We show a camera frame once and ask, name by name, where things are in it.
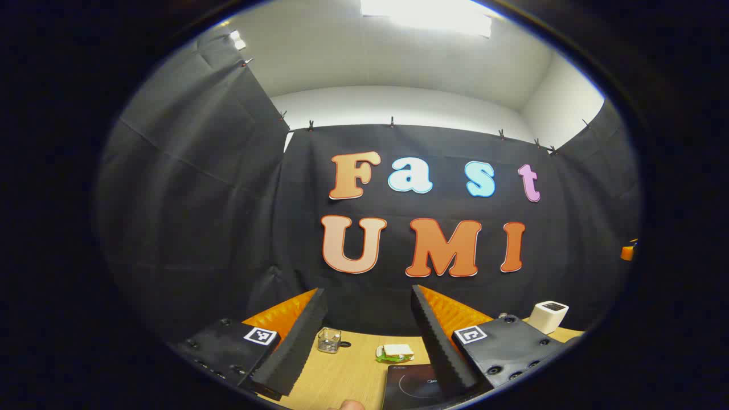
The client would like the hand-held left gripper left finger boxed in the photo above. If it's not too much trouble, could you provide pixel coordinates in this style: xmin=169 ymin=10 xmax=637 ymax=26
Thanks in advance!
xmin=168 ymin=288 xmax=329 ymax=401

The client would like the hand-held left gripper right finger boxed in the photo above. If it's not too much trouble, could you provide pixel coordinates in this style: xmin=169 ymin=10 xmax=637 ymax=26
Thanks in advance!
xmin=410 ymin=284 xmax=583 ymax=401

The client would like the black induction cooktop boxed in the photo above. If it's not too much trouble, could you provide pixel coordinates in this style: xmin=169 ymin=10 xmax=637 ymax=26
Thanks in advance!
xmin=382 ymin=363 xmax=452 ymax=410

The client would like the small glass holder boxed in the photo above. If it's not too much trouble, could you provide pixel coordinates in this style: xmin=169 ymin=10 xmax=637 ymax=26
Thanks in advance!
xmin=317 ymin=327 xmax=342 ymax=354

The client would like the sandwich with lettuce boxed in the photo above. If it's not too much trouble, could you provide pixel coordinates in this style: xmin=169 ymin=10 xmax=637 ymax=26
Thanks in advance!
xmin=376 ymin=343 xmax=415 ymax=363

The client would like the white toaster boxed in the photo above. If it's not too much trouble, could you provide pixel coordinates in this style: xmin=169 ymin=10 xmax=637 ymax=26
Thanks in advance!
xmin=529 ymin=301 xmax=570 ymax=335

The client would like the black backdrop cloth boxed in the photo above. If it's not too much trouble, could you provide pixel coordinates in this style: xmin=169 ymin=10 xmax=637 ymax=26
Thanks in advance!
xmin=94 ymin=26 xmax=641 ymax=342

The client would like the row of cloth clips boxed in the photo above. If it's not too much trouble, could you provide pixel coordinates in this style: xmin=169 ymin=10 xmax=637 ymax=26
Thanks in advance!
xmin=242 ymin=57 xmax=590 ymax=155

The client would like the large ceiling light panel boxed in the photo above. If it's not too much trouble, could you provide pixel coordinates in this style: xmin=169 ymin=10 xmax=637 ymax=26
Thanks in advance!
xmin=360 ymin=0 xmax=493 ymax=38

